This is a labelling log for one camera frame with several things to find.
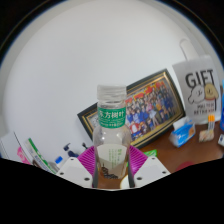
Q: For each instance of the white bottle with blue cap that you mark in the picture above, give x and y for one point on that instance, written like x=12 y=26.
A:
x=58 y=161

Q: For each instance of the clear green-labelled water bottle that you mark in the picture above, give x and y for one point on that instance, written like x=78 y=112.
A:
x=111 y=133

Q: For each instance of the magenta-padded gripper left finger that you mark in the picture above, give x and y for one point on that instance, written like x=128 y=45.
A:
x=75 y=171

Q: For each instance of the blue tissue pack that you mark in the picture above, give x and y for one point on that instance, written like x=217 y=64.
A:
x=182 y=133

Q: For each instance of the framed group picture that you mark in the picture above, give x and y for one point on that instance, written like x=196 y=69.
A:
x=153 y=106

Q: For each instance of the pink tall tube box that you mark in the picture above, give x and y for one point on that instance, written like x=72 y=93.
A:
x=23 y=156

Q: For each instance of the white and green tube box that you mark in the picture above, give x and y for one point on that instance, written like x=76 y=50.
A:
x=37 y=155

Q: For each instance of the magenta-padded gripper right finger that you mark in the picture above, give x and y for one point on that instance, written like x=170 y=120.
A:
x=151 y=170

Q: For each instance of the dark blue pump bottle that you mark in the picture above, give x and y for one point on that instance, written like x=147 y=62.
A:
x=71 y=153

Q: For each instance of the small orange-topped pack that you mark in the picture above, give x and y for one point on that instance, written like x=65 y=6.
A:
x=211 y=121

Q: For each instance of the white paper gift bag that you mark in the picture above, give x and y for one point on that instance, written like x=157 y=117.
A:
x=198 y=90

